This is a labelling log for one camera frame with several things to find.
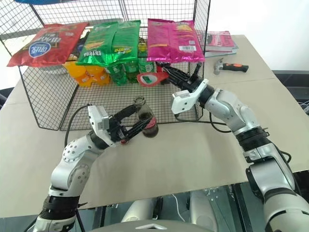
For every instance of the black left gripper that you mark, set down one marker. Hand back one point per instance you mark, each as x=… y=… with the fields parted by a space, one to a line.
x=118 y=131

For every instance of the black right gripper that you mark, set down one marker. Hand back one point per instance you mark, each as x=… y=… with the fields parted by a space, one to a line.
x=192 y=82

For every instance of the glass cola bottle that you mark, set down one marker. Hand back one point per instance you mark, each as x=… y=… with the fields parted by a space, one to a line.
x=147 y=125

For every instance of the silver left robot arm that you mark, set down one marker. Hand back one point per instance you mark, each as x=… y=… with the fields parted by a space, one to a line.
x=72 y=164

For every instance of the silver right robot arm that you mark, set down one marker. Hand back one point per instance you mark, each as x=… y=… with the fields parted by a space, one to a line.
x=246 y=120

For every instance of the plastic cola bottle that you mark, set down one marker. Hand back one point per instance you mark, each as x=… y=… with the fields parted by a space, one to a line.
x=165 y=82

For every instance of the green soda bottle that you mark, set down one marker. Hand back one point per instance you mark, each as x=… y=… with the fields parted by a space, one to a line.
x=146 y=66
x=117 y=73
x=132 y=71

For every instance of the orange soda bottle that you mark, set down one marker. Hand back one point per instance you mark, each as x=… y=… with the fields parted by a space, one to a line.
x=79 y=75
x=99 y=75

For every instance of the pink chip bag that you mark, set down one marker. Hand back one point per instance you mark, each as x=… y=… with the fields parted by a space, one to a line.
x=173 y=41

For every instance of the grey thick book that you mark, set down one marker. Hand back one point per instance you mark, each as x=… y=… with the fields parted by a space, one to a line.
x=224 y=51

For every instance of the red cover book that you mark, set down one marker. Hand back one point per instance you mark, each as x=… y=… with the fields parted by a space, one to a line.
x=219 y=39

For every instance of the green chip bag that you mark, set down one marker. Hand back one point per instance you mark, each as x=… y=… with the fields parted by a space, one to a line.
x=108 y=43

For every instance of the grey rounded leg shell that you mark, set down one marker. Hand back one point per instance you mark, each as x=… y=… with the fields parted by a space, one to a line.
x=207 y=207
x=140 y=210

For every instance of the grey robot chest plate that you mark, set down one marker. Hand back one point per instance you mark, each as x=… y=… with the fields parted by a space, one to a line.
x=152 y=227

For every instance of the red chip bag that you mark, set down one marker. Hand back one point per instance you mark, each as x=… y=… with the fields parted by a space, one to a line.
x=48 y=46

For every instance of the black furniture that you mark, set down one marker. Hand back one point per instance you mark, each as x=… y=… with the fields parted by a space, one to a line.
x=292 y=84

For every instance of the dark bulky object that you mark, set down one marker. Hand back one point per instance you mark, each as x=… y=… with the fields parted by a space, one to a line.
x=4 y=96

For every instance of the blue snack bag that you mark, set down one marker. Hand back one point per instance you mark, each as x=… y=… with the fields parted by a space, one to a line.
x=31 y=1

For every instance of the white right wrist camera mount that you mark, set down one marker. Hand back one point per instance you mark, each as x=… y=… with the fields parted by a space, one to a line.
x=186 y=99

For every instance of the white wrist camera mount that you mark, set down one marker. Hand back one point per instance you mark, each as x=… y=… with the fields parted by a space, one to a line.
x=186 y=99
x=99 y=123

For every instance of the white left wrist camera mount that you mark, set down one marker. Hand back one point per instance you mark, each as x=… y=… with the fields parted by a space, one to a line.
x=99 y=123

